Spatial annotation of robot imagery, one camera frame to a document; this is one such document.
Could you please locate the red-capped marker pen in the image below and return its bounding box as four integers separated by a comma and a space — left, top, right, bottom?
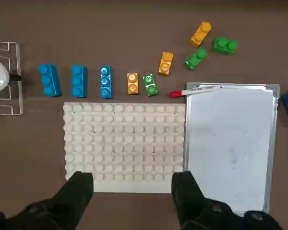
169, 86, 223, 98

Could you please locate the yellow block with dark sticker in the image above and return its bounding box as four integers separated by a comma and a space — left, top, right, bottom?
190, 21, 212, 48

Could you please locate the yellow two-stud block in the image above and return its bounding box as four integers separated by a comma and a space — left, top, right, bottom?
157, 51, 174, 77
126, 72, 140, 95

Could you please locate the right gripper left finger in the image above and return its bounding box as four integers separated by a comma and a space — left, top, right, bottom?
0, 171, 94, 230

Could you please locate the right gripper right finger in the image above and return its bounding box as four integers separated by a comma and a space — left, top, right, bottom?
171, 170, 286, 230

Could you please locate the white studded baseplate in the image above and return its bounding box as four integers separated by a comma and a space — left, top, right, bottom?
63, 102, 186, 194

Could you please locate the blue three-stud block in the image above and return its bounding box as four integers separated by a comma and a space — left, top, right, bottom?
71, 64, 89, 98
100, 66, 114, 99
38, 63, 62, 97

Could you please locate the green two-stud block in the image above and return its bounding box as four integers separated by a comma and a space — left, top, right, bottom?
184, 47, 208, 70
211, 37, 239, 56
142, 73, 159, 97

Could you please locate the whiteboard with silver frame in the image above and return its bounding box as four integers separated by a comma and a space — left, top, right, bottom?
184, 81, 281, 216

